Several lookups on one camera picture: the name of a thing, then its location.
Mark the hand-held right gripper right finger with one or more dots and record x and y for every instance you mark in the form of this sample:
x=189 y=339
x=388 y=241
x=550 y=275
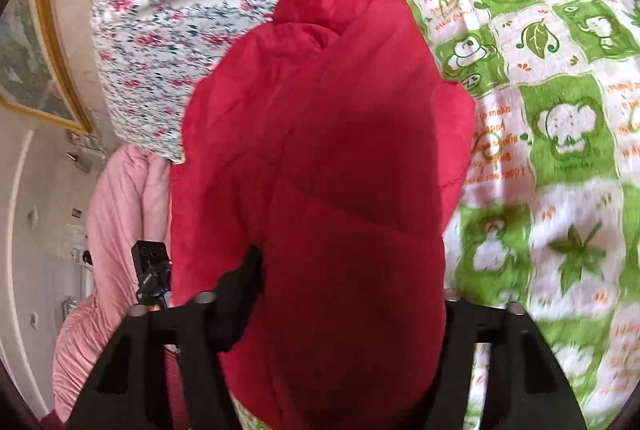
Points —
x=492 y=327

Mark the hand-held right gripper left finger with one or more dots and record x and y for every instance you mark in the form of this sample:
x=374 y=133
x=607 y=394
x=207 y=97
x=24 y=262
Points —
x=235 y=305

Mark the red quilted jacket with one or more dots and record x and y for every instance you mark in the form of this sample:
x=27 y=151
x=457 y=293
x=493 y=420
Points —
x=320 y=170

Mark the pink blanket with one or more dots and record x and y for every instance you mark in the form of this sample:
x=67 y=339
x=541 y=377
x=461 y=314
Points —
x=120 y=230

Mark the green animal print bedsheet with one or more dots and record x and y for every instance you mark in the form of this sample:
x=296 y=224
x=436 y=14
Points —
x=540 y=110

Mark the floral quilt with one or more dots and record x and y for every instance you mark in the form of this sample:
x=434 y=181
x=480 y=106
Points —
x=170 y=35

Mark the gold framed picture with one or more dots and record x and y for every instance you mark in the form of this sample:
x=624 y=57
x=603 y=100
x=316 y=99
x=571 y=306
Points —
x=30 y=55

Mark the white wall switch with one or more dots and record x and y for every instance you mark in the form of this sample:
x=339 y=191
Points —
x=34 y=320
x=33 y=217

